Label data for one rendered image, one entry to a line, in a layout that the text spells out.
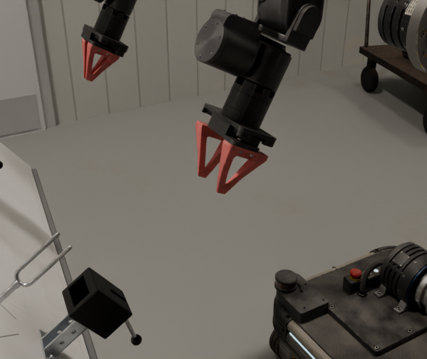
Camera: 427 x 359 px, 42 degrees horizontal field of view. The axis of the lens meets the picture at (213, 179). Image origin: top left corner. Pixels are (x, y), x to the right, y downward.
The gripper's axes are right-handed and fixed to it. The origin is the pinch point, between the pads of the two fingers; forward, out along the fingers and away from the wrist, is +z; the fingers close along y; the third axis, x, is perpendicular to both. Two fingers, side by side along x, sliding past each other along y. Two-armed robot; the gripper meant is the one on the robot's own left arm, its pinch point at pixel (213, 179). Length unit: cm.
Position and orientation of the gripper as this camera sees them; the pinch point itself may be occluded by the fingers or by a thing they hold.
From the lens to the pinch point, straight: 78.8
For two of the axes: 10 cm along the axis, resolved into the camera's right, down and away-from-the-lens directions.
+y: 4.9, 4.1, -7.7
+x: 7.8, 2.0, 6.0
